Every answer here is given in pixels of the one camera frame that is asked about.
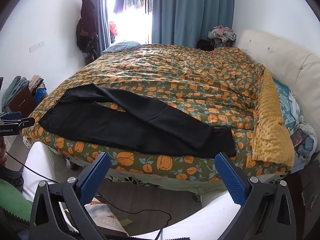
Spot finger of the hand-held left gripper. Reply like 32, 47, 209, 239
0, 117, 36, 128
0, 112, 22, 121

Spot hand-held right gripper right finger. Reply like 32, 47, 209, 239
214, 152, 297, 240

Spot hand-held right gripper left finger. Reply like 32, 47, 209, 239
29, 152, 112, 240

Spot black pants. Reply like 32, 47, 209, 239
38, 83, 237, 158

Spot person's left forearm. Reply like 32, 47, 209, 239
0, 179, 33, 222

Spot person's left hand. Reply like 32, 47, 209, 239
0, 144, 7, 167

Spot clothes on wooden cabinet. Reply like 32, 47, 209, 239
6, 84, 37, 118

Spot grey cloth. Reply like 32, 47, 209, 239
1, 76, 30, 110

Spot patterned paper sheet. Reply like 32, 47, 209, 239
85, 197, 125, 235

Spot yellow dotted blanket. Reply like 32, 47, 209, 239
251, 69, 295, 167

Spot dark brown bedside cabinet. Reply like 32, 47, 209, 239
287, 152, 320, 230

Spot pile of bedding and clothes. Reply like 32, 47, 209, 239
290, 122, 316, 166

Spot teal patterned pillow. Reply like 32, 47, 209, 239
272, 77, 304, 130

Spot orange floral green quilt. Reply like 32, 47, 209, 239
22, 44, 292, 182

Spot dark hanging coats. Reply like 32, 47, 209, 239
76, 0, 99, 64

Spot light blue pillow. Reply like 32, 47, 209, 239
102, 41, 142, 53

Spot red cloth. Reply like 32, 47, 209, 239
109, 21, 119, 43

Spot cream padded headboard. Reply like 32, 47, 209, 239
236, 29, 320, 153

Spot black bag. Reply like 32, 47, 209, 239
197, 39, 218, 50

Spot pink and grey clothes pile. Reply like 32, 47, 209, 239
207, 25, 237, 43

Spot black hanging garment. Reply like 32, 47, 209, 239
113, 0, 127, 14

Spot wide blue curtain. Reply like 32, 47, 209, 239
152, 0, 235, 47

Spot black cable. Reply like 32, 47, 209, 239
5, 150, 172, 240

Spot white wall plate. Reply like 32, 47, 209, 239
29, 40, 46, 53

